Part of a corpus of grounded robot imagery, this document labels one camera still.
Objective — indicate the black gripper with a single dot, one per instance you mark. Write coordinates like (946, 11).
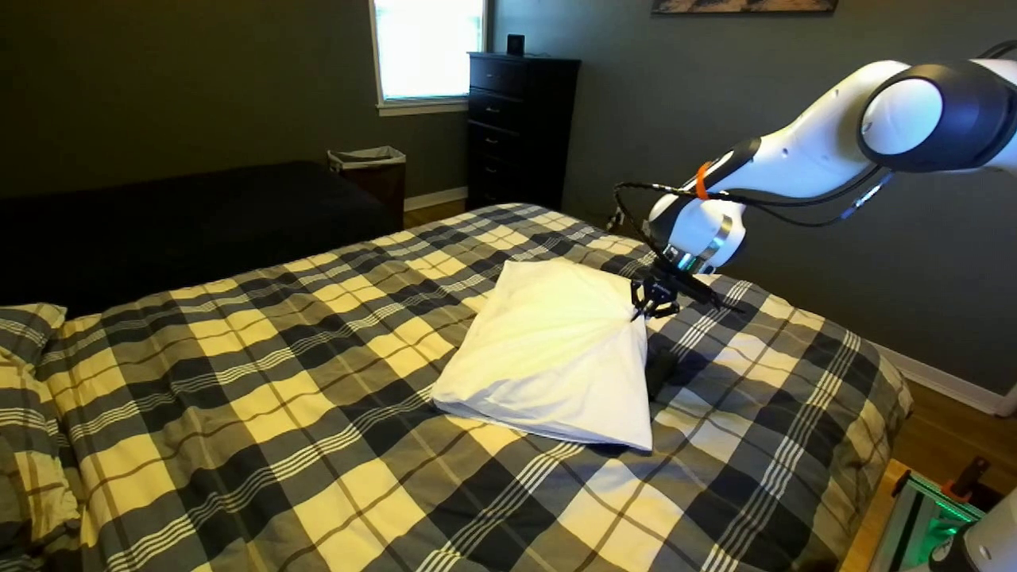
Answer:
(660, 286)

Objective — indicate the white pillow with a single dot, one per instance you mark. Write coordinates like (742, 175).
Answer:
(556, 350)

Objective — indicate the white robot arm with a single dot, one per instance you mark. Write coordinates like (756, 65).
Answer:
(881, 118)

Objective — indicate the plaid pillow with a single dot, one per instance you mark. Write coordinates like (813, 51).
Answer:
(39, 512)

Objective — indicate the black tall dresser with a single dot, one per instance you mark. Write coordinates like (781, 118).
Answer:
(518, 118)

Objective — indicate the small dark dresser-top object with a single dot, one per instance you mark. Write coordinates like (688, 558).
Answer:
(515, 46)

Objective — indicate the dark wooden nightstand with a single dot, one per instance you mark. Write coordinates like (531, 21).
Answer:
(377, 169)

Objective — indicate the plaid bed comforter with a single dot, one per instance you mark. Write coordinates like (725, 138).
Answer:
(282, 421)

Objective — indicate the window with white frame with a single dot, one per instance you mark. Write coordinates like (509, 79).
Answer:
(422, 51)

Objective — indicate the green frame equipment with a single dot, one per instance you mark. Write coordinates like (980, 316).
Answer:
(948, 528)

